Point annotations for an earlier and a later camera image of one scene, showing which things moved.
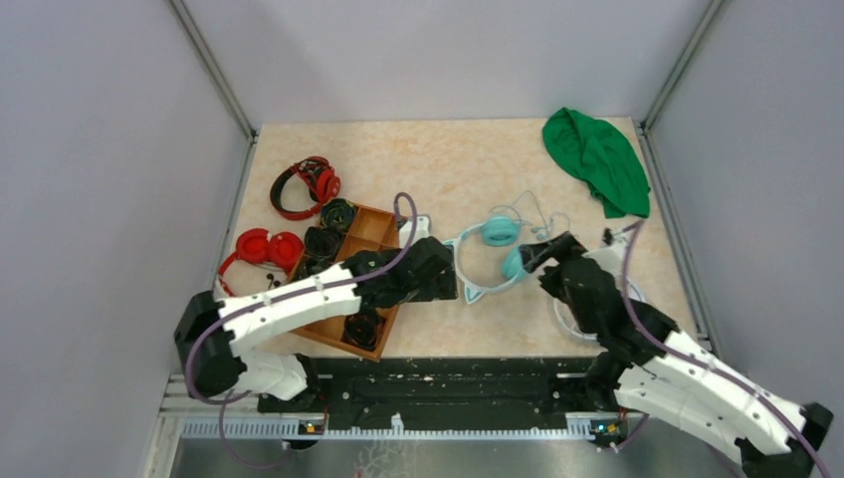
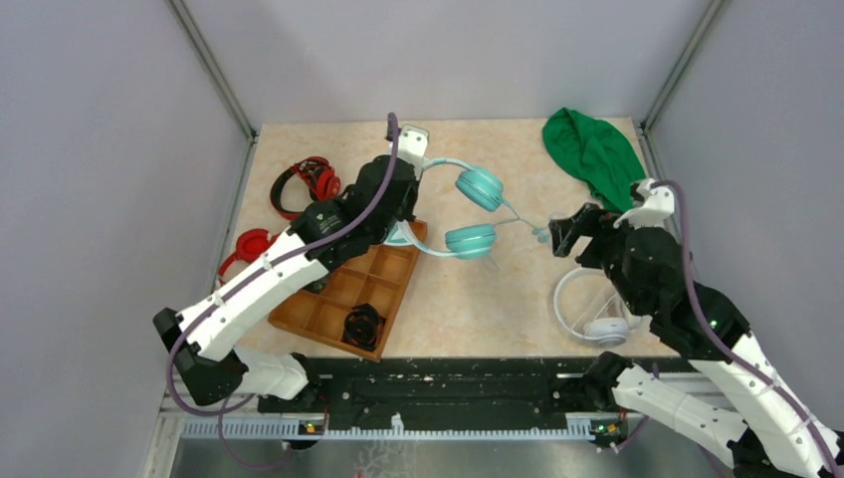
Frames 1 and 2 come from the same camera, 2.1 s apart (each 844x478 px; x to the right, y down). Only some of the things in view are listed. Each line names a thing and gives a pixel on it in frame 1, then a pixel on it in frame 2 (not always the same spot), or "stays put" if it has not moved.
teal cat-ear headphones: (498, 230) -> (484, 189)
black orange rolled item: (362, 330) stays put
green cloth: (604, 154) stays put
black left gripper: (441, 287) -> (408, 209)
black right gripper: (560, 247) -> (564, 231)
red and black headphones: (321, 178) stays put
